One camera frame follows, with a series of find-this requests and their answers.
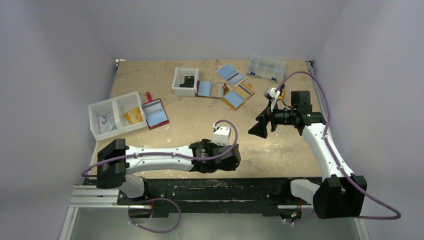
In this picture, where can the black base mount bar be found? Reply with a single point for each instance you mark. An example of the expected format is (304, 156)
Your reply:
(270, 197)

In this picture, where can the white two-compartment bin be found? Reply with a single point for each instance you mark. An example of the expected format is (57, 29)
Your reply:
(119, 106)

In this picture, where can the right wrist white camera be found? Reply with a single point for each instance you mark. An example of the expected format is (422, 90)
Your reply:
(272, 94)

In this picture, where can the aluminium frame rail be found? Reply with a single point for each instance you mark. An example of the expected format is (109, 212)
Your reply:
(87, 196)

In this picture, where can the brown open card holder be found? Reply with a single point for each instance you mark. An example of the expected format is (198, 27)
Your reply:
(214, 90)

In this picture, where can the white card holder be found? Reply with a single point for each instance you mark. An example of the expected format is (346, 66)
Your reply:
(230, 75)

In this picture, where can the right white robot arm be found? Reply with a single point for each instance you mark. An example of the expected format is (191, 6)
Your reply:
(340, 193)

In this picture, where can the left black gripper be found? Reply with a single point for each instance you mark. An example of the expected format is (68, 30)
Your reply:
(231, 167)

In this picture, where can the black object in box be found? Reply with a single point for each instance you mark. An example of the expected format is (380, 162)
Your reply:
(188, 82)

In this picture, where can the yellow black screwdriver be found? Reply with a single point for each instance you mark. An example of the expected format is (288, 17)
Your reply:
(282, 94)

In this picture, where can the clear plastic organizer box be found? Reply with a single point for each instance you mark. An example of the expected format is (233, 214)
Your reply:
(266, 68)

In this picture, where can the orange card in bin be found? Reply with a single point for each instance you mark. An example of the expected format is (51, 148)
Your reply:
(134, 116)

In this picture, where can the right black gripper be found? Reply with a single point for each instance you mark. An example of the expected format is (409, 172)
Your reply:
(272, 118)

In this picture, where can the wrist white camera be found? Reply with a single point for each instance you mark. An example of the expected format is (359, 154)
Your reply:
(272, 94)
(221, 135)

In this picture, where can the printed card in bin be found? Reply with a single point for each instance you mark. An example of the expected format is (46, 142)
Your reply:
(107, 123)

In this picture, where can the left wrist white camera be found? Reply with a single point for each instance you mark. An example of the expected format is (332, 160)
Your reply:
(221, 135)

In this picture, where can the red card holder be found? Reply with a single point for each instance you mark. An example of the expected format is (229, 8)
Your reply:
(155, 112)

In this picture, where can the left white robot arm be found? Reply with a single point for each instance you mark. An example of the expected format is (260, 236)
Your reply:
(118, 163)

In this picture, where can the orange card holder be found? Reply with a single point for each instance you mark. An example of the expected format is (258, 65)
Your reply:
(238, 96)

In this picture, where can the small white square box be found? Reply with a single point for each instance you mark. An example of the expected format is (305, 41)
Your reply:
(179, 74)

